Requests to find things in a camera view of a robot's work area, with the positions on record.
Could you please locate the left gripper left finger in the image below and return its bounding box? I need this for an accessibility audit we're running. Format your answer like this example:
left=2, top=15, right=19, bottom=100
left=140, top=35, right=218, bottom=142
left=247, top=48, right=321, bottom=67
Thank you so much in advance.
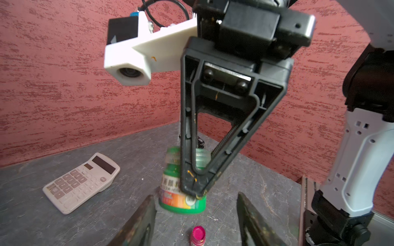
left=108, top=195, right=157, bottom=246

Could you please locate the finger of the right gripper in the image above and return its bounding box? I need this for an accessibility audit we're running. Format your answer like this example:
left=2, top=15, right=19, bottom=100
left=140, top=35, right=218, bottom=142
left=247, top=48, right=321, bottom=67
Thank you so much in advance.
left=197, top=104, right=243, bottom=160

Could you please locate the pink calculator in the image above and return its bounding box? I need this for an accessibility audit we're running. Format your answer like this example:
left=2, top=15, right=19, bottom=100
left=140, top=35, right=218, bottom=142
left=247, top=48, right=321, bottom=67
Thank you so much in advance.
left=42, top=153, right=121, bottom=215

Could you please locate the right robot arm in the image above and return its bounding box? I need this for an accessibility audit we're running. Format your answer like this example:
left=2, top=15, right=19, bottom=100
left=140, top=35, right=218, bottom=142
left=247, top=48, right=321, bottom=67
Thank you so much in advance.
left=180, top=1, right=394, bottom=246

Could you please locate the black stapler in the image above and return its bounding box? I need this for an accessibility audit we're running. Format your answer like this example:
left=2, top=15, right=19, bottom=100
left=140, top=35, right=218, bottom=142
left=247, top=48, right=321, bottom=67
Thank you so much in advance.
left=198, top=137, right=205, bottom=149

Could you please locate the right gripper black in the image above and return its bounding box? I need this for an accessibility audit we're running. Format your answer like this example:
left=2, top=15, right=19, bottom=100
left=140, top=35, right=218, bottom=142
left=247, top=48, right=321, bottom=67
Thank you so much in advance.
left=180, top=0, right=316, bottom=198

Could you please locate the pink paint jar left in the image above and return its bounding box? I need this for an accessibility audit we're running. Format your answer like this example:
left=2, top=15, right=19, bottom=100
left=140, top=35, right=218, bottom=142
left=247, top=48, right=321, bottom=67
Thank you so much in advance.
left=189, top=225, right=206, bottom=246

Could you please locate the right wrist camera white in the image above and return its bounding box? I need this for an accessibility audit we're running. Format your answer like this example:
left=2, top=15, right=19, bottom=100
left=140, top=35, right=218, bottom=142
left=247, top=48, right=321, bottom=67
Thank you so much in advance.
left=104, top=11, right=197, bottom=86

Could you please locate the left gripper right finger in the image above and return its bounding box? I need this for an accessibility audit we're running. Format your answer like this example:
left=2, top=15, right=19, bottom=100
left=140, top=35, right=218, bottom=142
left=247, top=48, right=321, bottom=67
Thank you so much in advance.
left=237, top=192, right=286, bottom=246

